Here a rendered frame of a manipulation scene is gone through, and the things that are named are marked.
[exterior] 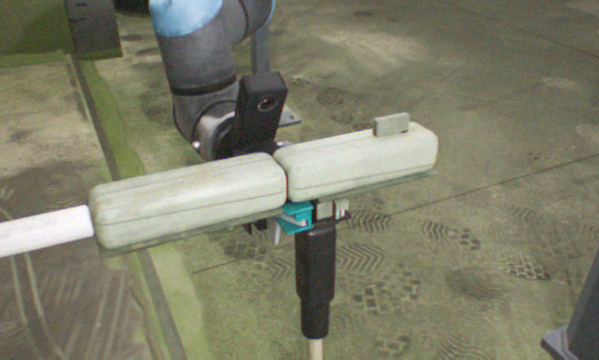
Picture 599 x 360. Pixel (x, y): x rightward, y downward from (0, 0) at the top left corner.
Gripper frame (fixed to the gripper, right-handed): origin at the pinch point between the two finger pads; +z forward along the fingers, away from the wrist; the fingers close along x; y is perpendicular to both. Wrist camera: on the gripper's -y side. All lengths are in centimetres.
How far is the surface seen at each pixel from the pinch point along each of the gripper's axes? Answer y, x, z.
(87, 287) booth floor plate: 42, 20, -57
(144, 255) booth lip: 41, 8, -62
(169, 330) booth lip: 44, 8, -40
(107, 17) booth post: 14, -8, -200
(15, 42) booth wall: 21, 27, -201
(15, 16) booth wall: 11, 25, -200
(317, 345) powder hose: 17.6, -0.7, -0.7
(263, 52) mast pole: 15, -43, -117
